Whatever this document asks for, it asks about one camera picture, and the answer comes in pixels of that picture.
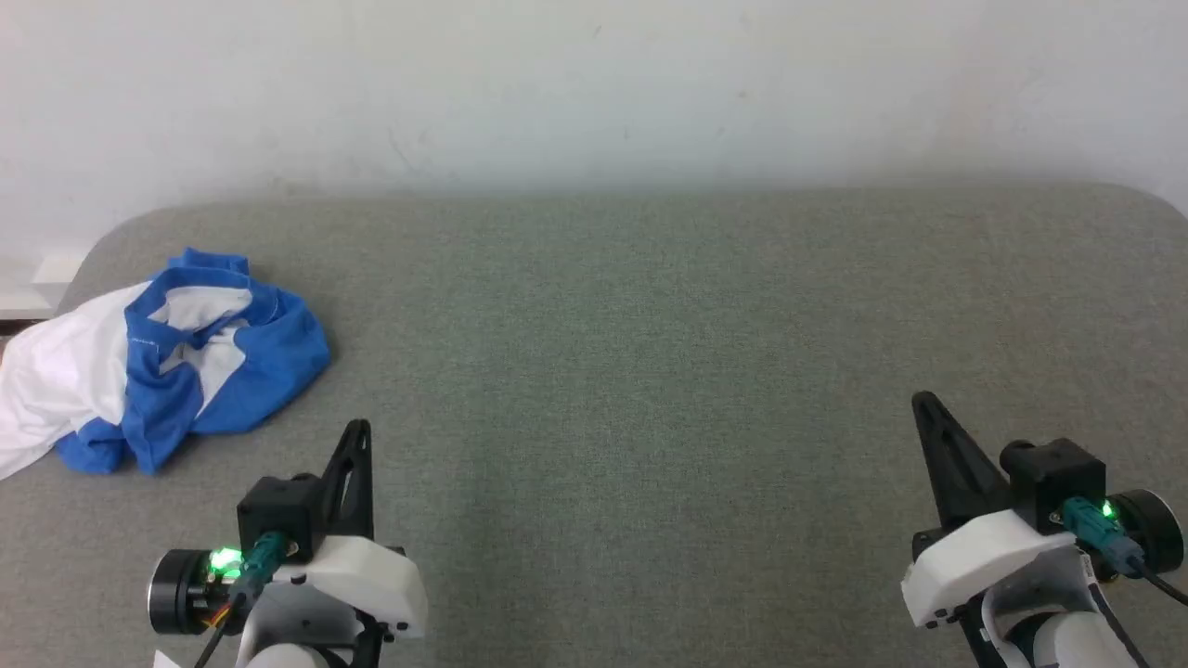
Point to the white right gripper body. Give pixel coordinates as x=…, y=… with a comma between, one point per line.
x=984, y=557

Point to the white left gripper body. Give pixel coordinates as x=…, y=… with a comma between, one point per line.
x=371, y=575

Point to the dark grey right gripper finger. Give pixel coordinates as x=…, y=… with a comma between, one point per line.
x=961, y=482

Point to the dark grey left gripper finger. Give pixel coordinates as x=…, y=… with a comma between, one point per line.
x=364, y=501

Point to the blue and white t-shirt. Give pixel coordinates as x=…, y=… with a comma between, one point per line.
x=269, y=371

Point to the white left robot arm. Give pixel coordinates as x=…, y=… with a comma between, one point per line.
x=288, y=640

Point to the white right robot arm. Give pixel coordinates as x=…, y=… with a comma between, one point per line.
x=1067, y=640

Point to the grey fabric sofa seat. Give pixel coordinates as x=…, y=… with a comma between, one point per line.
x=631, y=371

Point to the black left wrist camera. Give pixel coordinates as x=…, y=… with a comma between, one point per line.
x=278, y=510

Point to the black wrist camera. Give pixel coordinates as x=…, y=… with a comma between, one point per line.
x=278, y=510
x=1058, y=473

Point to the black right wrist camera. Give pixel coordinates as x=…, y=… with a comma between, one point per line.
x=1058, y=473

